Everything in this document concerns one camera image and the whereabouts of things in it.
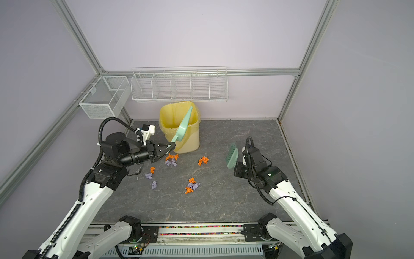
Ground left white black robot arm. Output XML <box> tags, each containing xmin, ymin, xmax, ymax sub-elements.
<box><xmin>23</xmin><ymin>117</ymin><xmax>187</xmax><ymax>259</ymax></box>

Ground green plastic dustpan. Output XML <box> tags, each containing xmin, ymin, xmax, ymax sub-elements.
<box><xmin>172</xmin><ymin>106</ymin><xmax>193</xmax><ymax>142</ymax></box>

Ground yellow lined trash bin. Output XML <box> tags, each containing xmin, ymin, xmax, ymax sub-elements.
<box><xmin>159</xmin><ymin>101</ymin><xmax>201</xmax><ymax>154</ymax></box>

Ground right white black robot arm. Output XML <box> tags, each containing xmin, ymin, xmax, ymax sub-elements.
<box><xmin>234</xmin><ymin>137</ymin><xmax>353</xmax><ymax>259</ymax></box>

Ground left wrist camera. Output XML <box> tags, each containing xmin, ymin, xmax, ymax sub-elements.
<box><xmin>139</xmin><ymin>124</ymin><xmax>156</xmax><ymax>146</ymax></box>

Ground orange scrap centre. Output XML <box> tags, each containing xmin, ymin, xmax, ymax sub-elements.
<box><xmin>198</xmin><ymin>156</ymin><xmax>209</xmax><ymax>166</ymax></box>

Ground orange purple scraps near bin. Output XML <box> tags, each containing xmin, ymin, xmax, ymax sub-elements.
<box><xmin>165</xmin><ymin>153</ymin><xmax>179</xmax><ymax>167</ymax></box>

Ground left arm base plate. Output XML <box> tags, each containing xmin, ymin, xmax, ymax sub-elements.
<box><xmin>125</xmin><ymin>225</ymin><xmax>160</xmax><ymax>244</ymax></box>

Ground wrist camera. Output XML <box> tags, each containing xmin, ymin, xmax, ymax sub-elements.
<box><xmin>139</xmin><ymin>124</ymin><xmax>156</xmax><ymax>146</ymax></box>
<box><xmin>242</xmin><ymin>148</ymin><xmax>249</xmax><ymax>166</ymax></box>

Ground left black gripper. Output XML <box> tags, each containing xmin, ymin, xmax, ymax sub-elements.
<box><xmin>119</xmin><ymin>140</ymin><xmax>175</xmax><ymax>167</ymax></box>

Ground aluminium front rail frame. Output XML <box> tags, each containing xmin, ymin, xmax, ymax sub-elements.
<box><xmin>81</xmin><ymin>222</ymin><xmax>287</xmax><ymax>259</ymax></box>

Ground green hand brush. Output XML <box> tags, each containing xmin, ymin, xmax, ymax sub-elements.
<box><xmin>226</xmin><ymin>143</ymin><xmax>239</xmax><ymax>169</ymax></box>

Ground orange purple scraps lower centre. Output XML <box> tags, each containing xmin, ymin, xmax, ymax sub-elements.
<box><xmin>185</xmin><ymin>178</ymin><xmax>201</xmax><ymax>194</ymax></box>

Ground orange purple scraps left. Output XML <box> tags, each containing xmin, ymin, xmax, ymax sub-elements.
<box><xmin>145</xmin><ymin>167</ymin><xmax>155</xmax><ymax>180</ymax></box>

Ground long white wire shelf basket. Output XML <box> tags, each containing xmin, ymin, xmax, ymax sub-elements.
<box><xmin>130</xmin><ymin>66</ymin><xmax>229</xmax><ymax>102</ymax></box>

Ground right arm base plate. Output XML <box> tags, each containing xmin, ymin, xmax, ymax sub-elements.
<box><xmin>241</xmin><ymin>223</ymin><xmax>271</xmax><ymax>242</ymax></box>

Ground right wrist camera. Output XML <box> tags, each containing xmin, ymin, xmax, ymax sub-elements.
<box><xmin>242</xmin><ymin>148</ymin><xmax>249</xmax><ymax>166</ymax></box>

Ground small white mesh basket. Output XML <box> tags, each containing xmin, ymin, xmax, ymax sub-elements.
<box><xmin>79</xmin><ymin>76</ymin><xmax>131</xmax><ymax>119</ymax></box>

